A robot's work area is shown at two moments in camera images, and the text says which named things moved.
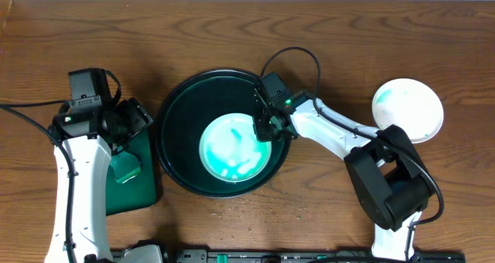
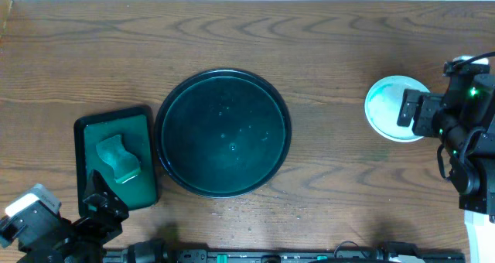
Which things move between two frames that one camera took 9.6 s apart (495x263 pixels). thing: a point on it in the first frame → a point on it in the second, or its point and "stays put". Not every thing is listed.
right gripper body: x=267 y=129 → x=432 y=114
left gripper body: x=136 y=121 → x=105 y=207
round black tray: x=183 y=114 stays put
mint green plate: x=231 y=150 → x=382 y=107
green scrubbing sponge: x=126 y=165 stays put
